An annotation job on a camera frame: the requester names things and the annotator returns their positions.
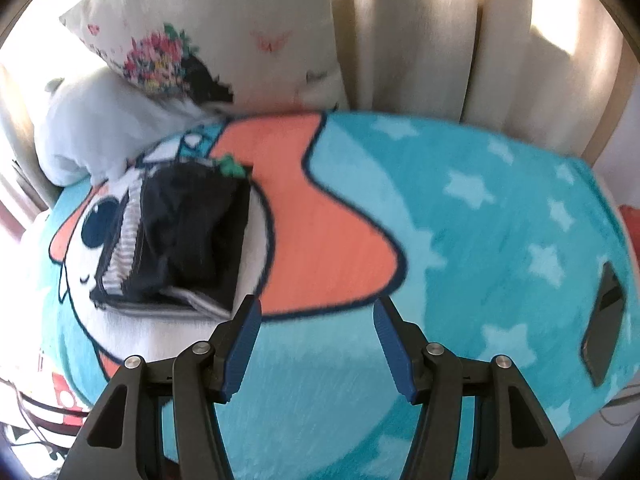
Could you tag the teal printed blanket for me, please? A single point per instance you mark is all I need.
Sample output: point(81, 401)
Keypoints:
point(450, 240)

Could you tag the plain white pillow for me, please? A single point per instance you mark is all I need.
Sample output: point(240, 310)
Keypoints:
point(95, 125)

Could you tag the cream floral print pillow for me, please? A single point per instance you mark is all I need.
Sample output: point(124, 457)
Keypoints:
point(215, 40)

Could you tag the navy striped pants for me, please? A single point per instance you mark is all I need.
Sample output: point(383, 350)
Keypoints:
point(185, 230)

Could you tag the beige curtain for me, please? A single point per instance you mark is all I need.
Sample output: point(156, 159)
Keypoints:
point(450, 35)

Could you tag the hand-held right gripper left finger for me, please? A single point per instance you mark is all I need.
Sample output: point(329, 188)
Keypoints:
point(240, 345)

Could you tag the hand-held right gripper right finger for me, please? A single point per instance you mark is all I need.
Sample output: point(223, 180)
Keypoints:
point(395, 350)

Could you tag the red and white printed cloth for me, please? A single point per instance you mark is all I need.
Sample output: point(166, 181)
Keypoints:
point(45, 410)

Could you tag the black phone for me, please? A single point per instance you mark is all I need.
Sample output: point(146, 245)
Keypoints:
point(605, 325)

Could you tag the beige wooden frame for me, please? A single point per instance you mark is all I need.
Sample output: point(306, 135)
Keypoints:
point(610, 95)

